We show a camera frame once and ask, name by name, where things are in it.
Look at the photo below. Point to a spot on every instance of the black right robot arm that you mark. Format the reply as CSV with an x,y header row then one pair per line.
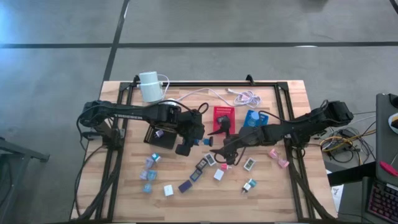
x,y
311,123

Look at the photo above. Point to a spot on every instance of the black side table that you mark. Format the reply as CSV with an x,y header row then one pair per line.
x,y
25,154

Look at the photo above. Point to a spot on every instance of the black aluminium rig frame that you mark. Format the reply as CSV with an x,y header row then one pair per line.
x,y
217,84

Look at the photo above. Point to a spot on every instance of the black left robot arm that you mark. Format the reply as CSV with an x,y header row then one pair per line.
x,y
130,113

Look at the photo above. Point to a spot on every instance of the teal white charger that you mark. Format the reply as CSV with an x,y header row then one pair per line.
x,y
156,157
252,183

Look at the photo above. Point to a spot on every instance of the blue digital clock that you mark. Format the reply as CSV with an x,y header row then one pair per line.
x,y
195,175

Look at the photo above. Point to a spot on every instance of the black desk crossbar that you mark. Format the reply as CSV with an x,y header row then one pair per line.
x,y
351,173

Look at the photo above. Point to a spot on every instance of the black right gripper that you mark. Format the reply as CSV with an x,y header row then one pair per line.
x,y
248,137

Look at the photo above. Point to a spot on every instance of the pink white charger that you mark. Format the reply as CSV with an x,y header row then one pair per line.
x,y
225,167

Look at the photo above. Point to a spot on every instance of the lavender charger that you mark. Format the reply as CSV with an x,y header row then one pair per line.
x,y
143,175
149,163

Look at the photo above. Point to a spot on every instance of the white digital clock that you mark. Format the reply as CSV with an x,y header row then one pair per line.
x,y
249,164
210,159

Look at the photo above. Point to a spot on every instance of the backlit keyboard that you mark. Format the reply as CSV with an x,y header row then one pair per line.
x,y
384,202

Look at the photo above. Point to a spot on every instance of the blue plastic basket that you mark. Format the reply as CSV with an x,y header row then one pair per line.
x,y
263,122

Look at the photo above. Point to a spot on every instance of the red plastic basket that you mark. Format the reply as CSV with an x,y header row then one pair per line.
x,y
231,113

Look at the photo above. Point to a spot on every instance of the white paper sheet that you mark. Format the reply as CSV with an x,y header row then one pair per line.
x,y
337,194

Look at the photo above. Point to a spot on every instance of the white orange object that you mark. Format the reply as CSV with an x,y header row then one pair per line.
x,y
394,123

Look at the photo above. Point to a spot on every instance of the navy digital clock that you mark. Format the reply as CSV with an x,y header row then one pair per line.
x,y
185,186

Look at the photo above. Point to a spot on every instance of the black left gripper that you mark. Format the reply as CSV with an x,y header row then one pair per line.
x,y
191,126

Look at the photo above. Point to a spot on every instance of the black plastic basket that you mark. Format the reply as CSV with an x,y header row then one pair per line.
x,y
164,141

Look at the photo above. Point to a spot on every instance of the white cylindrical lamp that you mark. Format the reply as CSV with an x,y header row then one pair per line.
x,y
150,88

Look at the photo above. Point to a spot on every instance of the dark grey desk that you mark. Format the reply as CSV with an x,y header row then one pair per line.
x,y
383,146

